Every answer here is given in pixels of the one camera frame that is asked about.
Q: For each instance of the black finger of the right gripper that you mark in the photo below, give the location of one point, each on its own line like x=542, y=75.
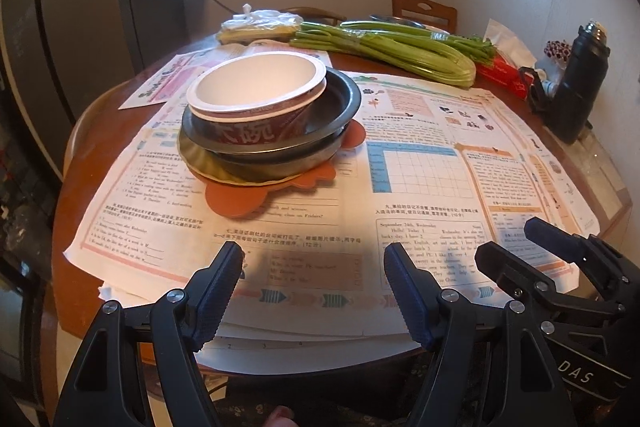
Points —
x=524, y=283
x=570, y=248

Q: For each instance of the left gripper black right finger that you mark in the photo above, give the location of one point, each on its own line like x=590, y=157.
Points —
x=493, y=358

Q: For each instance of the celery bunch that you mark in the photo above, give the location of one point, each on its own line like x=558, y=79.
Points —
x=429, y=54

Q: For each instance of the pink student newspaper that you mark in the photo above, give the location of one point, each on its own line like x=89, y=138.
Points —
x=183, y=68

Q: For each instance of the curved wooden chair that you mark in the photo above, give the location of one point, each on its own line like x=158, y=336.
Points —
x=315, y=15

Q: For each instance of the grey refrigerator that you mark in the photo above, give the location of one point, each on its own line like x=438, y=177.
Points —
x=57, y=57

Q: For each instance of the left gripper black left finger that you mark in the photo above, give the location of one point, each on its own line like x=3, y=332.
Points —
x=105, y=385

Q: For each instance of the black thermos bottle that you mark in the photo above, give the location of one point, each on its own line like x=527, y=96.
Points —
x=565, y=105

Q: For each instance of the spotted cloth item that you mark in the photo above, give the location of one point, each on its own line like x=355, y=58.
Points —
x=558, y=51

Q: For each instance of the yellow shell-shaped plate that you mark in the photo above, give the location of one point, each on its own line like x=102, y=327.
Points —
x=209, y=166

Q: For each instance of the large worksheet newspaper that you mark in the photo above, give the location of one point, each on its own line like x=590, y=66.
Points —
x=441, y=171

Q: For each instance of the red paper noodle bowl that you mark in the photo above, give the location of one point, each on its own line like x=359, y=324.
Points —
x=269, y=124

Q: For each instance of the deep steel bowl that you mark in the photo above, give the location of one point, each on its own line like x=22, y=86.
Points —
x=326, y=115

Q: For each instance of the red tissue box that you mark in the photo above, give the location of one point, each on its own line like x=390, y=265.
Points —
x=511, y=55

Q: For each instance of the orange plastic plate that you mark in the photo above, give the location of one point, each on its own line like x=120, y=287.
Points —
x=238, y=201

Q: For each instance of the bagged yellow food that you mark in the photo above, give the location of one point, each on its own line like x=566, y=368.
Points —
x=251, y=25

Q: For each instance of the wooden chair with backrest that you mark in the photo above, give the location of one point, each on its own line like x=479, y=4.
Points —
x=427, y=12

